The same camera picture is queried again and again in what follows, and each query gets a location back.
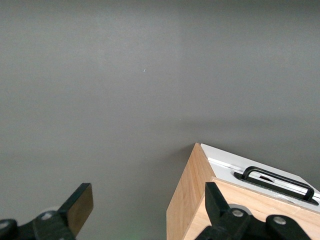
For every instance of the wooden cabinet box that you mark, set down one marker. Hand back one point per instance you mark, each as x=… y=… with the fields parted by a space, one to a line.
x=187 y=195

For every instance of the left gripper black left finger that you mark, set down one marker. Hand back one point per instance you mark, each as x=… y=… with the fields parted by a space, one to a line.
x=77 y=207

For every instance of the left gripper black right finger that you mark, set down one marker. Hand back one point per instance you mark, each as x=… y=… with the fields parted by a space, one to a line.
x=215 y=200

